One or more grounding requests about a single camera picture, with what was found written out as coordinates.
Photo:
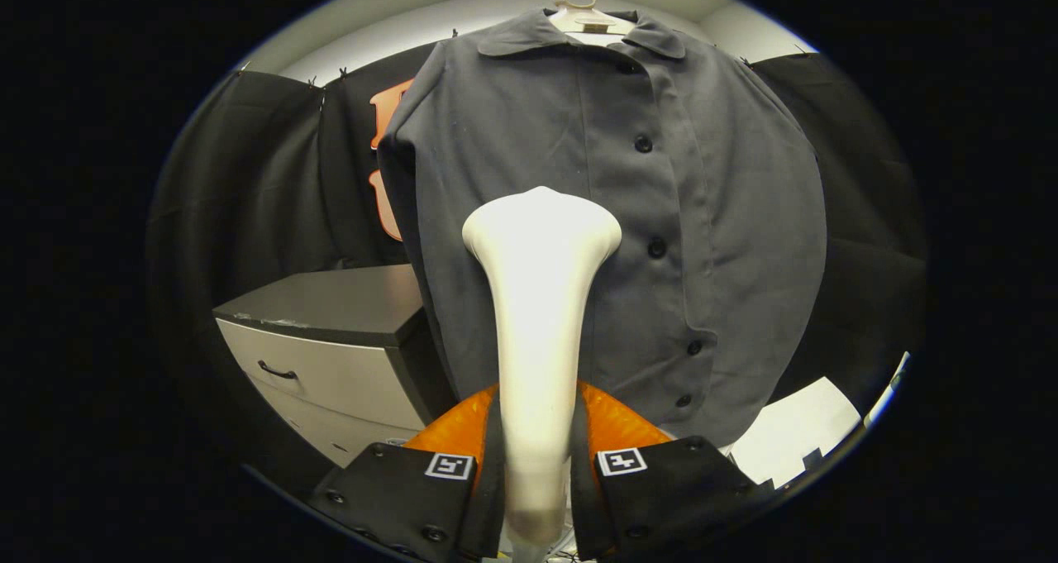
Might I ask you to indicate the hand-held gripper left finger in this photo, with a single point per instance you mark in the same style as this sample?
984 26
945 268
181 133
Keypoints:
492 480

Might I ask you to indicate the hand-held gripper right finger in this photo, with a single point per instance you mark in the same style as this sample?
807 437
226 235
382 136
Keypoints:
580 489

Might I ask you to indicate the white garment steamer head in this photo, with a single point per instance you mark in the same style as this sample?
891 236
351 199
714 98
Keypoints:
537 298

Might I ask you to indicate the grey button-up shirt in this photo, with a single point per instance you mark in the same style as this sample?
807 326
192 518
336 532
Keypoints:
727 240

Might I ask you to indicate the grey drawer cabinet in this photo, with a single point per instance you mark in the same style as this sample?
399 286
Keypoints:
331 373

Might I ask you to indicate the white flat board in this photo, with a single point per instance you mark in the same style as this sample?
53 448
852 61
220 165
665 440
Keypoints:
793 431

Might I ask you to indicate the white desk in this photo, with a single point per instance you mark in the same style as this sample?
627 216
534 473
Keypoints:
888 389

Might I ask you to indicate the black backdrop cloth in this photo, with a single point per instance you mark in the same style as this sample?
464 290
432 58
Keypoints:
273 199

